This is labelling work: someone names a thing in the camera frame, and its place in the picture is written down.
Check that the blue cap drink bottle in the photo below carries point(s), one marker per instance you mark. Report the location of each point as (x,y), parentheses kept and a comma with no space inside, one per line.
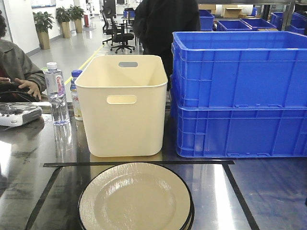
(74,95)

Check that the beige plate black rim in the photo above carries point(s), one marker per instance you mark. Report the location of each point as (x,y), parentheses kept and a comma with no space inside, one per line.
(135,196)
(187,225)

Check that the lower blue plastic crate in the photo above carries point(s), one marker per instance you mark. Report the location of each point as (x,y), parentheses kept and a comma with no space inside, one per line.
(240,133)

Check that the standing person black clothes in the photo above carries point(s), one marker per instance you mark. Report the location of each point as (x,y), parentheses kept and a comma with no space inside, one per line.
(154,24)

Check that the upper blue plastic crate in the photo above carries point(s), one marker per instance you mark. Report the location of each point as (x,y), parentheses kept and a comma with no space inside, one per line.
(240,69)

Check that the potted plant gold pot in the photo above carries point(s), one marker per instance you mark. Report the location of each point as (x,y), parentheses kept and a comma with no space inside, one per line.
(43,22)

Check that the white handheld controller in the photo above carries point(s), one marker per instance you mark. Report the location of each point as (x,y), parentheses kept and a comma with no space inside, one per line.
(17,114)

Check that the seated person grey jacket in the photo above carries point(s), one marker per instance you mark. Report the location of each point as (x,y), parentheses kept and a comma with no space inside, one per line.
(17,68)

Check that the black office chair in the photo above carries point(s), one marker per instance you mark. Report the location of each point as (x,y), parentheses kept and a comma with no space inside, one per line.
(119,39)

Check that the clear water bottle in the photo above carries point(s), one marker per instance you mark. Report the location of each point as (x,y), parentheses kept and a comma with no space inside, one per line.
(56,94)

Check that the blue plastic crate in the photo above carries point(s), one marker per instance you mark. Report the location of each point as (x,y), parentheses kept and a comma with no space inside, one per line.
(240,69)
(240,133)

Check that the cream plastic storage bin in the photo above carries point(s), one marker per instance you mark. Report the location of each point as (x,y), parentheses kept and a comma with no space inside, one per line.
(122,100)

